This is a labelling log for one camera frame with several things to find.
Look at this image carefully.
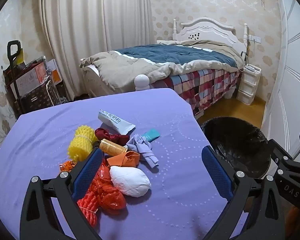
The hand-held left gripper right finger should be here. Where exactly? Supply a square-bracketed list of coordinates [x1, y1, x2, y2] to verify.
[201, 145, 285, 240]

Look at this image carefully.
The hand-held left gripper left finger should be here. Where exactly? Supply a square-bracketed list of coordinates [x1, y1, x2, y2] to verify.
[20, 148, 104, 240]

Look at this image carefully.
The orange foil wrapper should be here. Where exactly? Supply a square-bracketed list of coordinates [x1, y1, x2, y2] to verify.
[59, 160, 77, 173]

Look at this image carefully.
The red-orange plastic bag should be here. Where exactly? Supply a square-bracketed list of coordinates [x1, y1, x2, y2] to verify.
[90, 159, 127, 212]

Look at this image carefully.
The yellow foam fruit net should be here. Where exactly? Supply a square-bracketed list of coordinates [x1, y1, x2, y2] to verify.
[68, 126, 97, 162]

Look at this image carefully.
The trash bin with black liner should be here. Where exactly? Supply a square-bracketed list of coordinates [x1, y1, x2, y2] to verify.
[201, 117, 273, 180]

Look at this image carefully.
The orange-red mesh net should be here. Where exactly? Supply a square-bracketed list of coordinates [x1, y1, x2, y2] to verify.
[77, 191, 99, 227]

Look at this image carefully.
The amber bottle with orange label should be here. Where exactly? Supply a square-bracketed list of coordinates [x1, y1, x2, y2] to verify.
[99, 139, 128, 156]

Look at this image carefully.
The orange paper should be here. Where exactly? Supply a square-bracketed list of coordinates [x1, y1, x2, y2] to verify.
[107, 151, 140, 168]

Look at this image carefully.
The dark red cloth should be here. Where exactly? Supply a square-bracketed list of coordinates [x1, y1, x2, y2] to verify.
[94, 127, 130, 146]

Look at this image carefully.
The white and blue pouch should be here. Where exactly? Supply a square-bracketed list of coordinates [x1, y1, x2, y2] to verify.
[97, 109, 136, 135]

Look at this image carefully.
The lavender cloth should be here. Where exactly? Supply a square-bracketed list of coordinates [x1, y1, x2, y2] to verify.
[126, 134, 159, 169]

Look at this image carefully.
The teal small tube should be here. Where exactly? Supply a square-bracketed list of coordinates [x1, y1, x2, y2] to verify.
[142, 129, 160, 142]

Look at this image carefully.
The white wardrobe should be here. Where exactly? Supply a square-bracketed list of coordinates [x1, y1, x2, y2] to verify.
[262, 0, 300, 165]

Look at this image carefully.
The white drawer unit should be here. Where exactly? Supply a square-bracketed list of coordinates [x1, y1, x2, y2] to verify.
[236, 65, 261, 105]

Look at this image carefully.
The plaid bed sheet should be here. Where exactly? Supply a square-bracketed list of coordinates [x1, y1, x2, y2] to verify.
[152, 67, 242, 115]

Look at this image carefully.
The clear box with orange label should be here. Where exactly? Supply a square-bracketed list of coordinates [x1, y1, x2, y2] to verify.
[45, 59, 63, 85]

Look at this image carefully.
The cardboard box with orange side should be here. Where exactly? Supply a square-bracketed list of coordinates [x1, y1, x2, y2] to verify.
[15, 62, 48, 95]

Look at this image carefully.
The blue and beige duvet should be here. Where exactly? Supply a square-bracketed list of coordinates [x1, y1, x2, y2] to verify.
[80, 40, 244, 85]

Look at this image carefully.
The yellow tag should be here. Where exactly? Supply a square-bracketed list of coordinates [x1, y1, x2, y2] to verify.
[16, 47, 24, 65]

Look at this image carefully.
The bed with grey duvet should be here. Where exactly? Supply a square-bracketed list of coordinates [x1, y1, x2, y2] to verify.
[80, 17, 249, 117]

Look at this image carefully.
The cream curtain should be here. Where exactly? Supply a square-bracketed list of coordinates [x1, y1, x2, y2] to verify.
[39, 0, 157, 100]

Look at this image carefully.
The white cable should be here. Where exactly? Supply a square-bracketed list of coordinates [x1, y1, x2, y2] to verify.
[46, 80, 53, 105]

